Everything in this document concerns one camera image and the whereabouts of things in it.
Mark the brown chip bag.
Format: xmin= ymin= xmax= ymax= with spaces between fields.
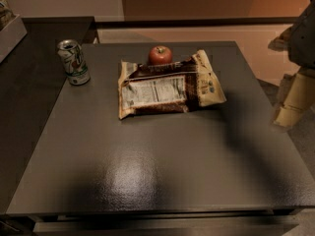
xmin=118 ymin=49 xmax=226 ymax=119

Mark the green white soda can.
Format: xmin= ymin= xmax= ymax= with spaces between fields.
xmin=57 ymin=39 xmax=91 ymax=86

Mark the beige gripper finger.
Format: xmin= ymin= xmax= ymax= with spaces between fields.
xmin=272 ymin=67 xmax=315 ymax=128
xmin=268 ymin=27 xmax=292 ymax=51

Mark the white box on left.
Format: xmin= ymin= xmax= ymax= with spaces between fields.
xmin=0 ymin=0 xmax=28 ymax=63

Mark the dark side table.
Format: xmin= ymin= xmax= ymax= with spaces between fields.
xmin=0 ymin=16 xmax=97 ymax=215

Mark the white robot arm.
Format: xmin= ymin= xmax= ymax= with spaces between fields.
xmin=269 ymin=0 xmax=315 ymax=129

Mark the red apple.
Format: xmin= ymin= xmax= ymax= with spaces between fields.
xmin=149 ymin=45 xmax=172 ymax=65

